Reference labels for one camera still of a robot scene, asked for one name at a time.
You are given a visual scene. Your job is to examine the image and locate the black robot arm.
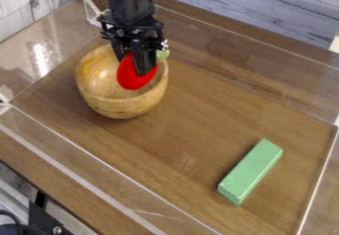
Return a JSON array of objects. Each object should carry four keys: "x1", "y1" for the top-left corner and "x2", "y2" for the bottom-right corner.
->
[{"x1": 97, "y1": 0, "x2": 168, "y2": 76}]

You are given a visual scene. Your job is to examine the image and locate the clear acrylic tray walls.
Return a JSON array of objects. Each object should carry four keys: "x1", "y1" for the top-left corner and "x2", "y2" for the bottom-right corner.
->
[{"x1": 0, "y1": 0, "x2": 339, "y2": 235}]

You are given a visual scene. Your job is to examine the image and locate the clear acrylic corner bracket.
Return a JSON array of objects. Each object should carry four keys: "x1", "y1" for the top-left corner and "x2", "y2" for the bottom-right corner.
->
[{"x1": 83, "y1": 0, "x2": 105, "y2": 28}]

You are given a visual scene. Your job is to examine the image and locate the red toy strawberry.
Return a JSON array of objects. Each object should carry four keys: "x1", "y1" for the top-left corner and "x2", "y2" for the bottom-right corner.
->
[{"x1": 116, "y1": 50, "x2": 169, "y2": 90}]

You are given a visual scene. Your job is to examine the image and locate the green rectangular block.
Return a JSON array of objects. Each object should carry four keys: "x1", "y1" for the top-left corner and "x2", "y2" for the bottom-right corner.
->
[{"x1": 217, "y1": 139, "x2": 283, "y2": 205}]

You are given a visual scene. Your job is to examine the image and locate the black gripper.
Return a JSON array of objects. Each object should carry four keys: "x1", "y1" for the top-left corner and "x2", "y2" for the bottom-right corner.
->
[{"x1": 97, "y1": 12, "x2": 169, "y2": 76}]

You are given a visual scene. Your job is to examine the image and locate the wooden bowl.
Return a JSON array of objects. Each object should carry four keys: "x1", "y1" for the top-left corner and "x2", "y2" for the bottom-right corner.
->
[{"x1": 76, "y1": 45, "x2": 168, "y2": 119}]

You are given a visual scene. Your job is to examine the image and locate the black clamp under table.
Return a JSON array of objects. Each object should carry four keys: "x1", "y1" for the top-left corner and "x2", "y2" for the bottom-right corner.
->
[{"x1": 0, "y1": 192, "x2": 75, "y2": 235}]

